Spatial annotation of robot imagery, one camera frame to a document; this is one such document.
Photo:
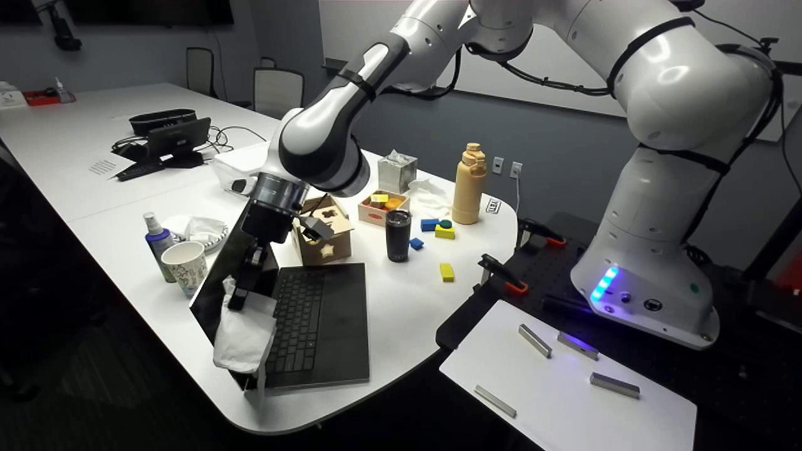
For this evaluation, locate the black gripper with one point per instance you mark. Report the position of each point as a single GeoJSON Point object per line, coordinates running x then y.
{"type": "Point", "coordinates": [267, 229]}

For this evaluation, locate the black laptop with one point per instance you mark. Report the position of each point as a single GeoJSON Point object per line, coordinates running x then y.
{"type": "Point", "coordinates": [327, 326]}

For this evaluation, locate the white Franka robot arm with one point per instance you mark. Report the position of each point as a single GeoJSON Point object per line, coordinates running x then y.
{"type": "Point", "coordinates": [667, 208]}

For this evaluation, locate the crumpled clear plastic bag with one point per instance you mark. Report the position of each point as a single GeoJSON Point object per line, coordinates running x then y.
{"type": "Point", "coordinates": [207, 234]}

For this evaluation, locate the patterned ceramic mug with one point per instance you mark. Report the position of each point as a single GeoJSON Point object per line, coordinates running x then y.
{"type": "Point", "coordinates": [186, 267]}

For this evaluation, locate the wooden shape sorter box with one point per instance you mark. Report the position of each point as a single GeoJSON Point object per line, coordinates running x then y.
{"type": "Point", "coordinates": [331, 247]}

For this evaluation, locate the wooden tray with blocks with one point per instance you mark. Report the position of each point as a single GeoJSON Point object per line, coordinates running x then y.
{"type": "Point", "coordinates": [379, 205]}

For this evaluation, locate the black tumbler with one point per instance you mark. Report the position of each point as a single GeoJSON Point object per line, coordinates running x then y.
{"type": "Point", "coordinates": [399, 239]}

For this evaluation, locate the black conference phone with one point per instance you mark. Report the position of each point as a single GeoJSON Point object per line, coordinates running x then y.
{"type": "Point", "coordinates": [172, 140]}

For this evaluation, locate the small blue block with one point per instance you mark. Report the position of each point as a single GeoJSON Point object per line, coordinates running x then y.
{"type": "Point", "coordinates": [416, 243]}

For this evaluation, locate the grey patterned tissue box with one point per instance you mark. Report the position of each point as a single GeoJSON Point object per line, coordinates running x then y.
{"type": "Point", "coordinates": [394, 175]}

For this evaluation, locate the long yellow block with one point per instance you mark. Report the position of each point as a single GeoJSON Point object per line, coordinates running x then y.
{"type": "Point", "coordinates": [446, 274]}

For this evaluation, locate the clear plastic wrapper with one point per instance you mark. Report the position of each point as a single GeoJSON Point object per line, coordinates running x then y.
{"type": "Point", "coordinates": [427, 202]}

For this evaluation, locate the office chair light back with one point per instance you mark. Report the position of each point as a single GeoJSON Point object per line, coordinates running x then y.
{"type": "Point", "coordinates": [199, 70]}
{"type": "Point", "coordinates": [276, 91]}

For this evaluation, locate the green block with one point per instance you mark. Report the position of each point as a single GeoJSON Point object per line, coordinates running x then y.
{"type": "Point", "coordinates": [444, 224]}

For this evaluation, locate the tan water bottle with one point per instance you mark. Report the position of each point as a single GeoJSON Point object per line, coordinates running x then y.
{"type": "Point", "coordinates": [470, 189]}

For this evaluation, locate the black clamp orange tip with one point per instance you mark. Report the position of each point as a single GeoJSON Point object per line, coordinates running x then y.
{"type": "Point", "coordinates": [503, 274]}
{"type": "Point", "coordinates": [543, 236]}

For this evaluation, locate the red flat item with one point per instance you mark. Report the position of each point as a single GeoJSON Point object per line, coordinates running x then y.
{"type": "Point", "coordinates": [40, 95]}

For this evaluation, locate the white board sheet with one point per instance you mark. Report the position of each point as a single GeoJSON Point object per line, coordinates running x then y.
{"type": "Point", "coordinates": [567, 402]}

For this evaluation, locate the black robot cart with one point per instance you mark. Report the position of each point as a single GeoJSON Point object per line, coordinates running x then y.
{"type": "Point", "coordinates": [735, 385]}

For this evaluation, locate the white wall outlet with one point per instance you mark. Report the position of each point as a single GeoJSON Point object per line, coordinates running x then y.
{"type": "Point", "coordinates": [496, 163]}
{"type": "Point", "coordinates": [518, 168]}

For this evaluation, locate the wall whiteboard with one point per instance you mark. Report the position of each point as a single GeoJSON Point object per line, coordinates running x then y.
{"type": "Point", "coordinates": [360, 26]}

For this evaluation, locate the black wall screen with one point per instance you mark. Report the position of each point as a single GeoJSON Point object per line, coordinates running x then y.
{"type": "Point", "coordinates": [152, 10]}

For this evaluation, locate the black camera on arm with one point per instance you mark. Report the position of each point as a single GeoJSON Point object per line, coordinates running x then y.
{"type": "Point", "coordinates": [60, 26]}

